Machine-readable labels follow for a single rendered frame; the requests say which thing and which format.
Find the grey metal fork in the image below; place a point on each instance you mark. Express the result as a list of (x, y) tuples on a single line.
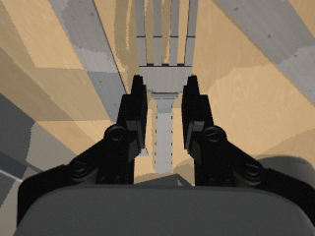
[(165, 80)]

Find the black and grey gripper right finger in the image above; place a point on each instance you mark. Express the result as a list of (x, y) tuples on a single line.
[(226, 165)]

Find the grey mug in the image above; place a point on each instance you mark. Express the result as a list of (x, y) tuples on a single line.
[(296, 167)]

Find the grey rectangular tray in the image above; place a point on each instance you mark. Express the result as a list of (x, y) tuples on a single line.
[(26, 141)]

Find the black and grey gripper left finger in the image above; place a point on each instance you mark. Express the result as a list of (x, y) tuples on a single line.
[(106, 162)]

